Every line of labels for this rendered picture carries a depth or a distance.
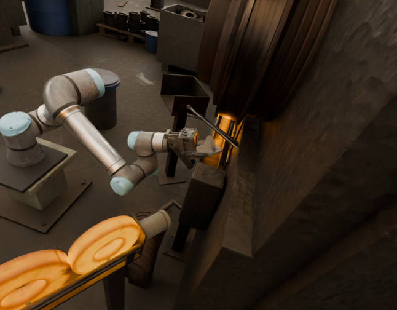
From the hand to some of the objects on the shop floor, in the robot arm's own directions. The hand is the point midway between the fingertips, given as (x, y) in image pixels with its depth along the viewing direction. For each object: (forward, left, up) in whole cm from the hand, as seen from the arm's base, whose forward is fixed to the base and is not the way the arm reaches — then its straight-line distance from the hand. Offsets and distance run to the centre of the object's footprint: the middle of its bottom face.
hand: (219, 151), depth 79 cm
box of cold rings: (-76, +279, -75) cm, 299 cm away
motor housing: (-13, -27, -76) cm, 81 cm away
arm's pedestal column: (-90, -2, -77) cm, 118 cm away
